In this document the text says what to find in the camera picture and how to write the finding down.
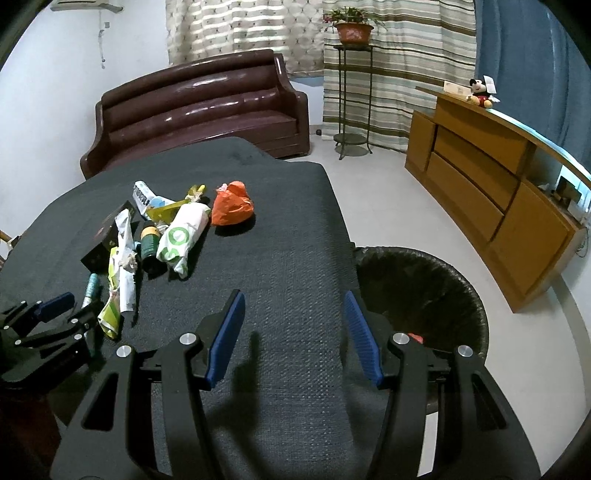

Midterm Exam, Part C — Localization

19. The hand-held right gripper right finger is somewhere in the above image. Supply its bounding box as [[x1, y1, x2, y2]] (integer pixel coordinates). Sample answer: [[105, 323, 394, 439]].
[[342, 290, 541, 480]]

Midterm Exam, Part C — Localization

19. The orange plastic bag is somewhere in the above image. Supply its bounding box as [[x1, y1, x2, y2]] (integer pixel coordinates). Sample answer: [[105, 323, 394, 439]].
[[211, 180, 256, 227]]

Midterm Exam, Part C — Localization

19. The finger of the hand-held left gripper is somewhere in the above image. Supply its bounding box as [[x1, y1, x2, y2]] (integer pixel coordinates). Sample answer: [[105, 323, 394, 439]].
[[14, 302, 103, 358], [0, 292, 75, 344]]

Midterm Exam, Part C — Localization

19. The air conditioner cable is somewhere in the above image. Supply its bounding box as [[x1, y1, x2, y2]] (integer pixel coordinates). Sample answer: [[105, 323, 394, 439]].
[[98, 11, 112, 70]]

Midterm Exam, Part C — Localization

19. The brown leather sofa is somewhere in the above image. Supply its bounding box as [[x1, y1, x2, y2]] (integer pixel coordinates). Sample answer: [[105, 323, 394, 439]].
[[80, 48, 310, 181]]

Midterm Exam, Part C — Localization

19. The metal plant stand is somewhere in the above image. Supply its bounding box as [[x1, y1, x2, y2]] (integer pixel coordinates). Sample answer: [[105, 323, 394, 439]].
[[332, 44, 374, 161]]

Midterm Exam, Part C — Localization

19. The white router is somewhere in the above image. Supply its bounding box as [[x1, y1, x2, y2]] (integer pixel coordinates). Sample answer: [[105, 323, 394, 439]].
[[570, 191, 591, 224]]

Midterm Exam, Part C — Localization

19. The white green wrapper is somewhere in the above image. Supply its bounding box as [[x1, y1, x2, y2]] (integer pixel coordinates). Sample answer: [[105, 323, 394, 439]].
[[98, 209, 139, 341]]

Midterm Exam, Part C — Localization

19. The beige patterned curtain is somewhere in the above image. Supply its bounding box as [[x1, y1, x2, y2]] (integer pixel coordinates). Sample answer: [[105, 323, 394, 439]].
[[165, 0, 325, 77]]

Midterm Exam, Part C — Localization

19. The black lined waste bin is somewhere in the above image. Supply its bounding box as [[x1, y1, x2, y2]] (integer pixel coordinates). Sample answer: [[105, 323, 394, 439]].
[[353, 246, 489, 414]]

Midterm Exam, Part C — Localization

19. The mouse plush toy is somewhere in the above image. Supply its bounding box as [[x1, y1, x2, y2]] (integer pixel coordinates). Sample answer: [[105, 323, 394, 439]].
[[467, 76, 499, 110]]

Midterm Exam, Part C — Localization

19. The striped curtain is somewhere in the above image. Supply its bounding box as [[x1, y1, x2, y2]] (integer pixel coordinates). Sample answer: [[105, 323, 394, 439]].
[[322, 0, 477, 151]]

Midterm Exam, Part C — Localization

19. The teal tube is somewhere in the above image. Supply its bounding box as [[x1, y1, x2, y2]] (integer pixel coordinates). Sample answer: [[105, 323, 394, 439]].
[[82, 273, 101, 309]]

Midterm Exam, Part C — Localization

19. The yellow wrapper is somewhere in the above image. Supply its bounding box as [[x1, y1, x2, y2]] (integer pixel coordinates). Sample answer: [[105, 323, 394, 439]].
[[148, 185, 207, 223]]

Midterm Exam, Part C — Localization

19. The white green-print plastic bag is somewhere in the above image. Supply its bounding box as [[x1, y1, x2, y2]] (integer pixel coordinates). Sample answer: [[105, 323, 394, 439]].
[[156, 203, 212, 279]]

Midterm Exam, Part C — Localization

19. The white air conditioner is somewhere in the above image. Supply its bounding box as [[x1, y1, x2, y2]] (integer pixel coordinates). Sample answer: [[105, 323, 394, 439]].
[[50, 0, 124, 14]]

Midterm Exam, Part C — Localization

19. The black cardboard box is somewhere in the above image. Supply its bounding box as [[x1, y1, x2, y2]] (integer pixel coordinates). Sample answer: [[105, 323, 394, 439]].
[[81, 200, 141, 273]]

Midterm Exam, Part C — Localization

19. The blue curtain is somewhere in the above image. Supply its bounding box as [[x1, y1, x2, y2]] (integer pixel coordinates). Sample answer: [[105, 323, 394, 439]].
[[475, 0, 591, 160]]

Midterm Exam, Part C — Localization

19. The dark green bottle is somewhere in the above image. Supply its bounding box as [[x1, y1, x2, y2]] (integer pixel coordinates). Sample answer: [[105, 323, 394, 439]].
[[140, 223, 161, 274]]

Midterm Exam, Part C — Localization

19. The potted plant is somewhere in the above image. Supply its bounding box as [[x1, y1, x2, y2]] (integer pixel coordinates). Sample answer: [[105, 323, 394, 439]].
[[323, 7, 386, 45]]

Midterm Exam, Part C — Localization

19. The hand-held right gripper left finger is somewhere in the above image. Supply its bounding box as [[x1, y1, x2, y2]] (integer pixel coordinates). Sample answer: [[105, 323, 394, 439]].
[[50, 289, 246, 480]]

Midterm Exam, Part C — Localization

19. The small dark box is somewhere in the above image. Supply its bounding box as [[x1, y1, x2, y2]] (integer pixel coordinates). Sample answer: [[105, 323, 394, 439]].
[[556, 175, 583, 204]]

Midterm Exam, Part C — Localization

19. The dark grey tablecloth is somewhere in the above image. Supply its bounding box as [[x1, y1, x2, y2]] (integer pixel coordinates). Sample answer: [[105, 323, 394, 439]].
[[0, 136, 386, 480]]

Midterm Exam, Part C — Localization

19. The wooden cabinet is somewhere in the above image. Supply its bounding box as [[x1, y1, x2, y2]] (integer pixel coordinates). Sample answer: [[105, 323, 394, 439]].
[[405, 85, 591, 313]]

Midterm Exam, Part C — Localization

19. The white blue printed wrapper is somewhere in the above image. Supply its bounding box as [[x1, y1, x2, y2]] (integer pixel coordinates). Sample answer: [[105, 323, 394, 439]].
[[132, 181, 169, 217]]

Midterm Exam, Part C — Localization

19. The flat white box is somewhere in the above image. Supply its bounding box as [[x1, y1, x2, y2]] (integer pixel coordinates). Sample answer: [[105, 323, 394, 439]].
[[442, 80, 474, 99]]

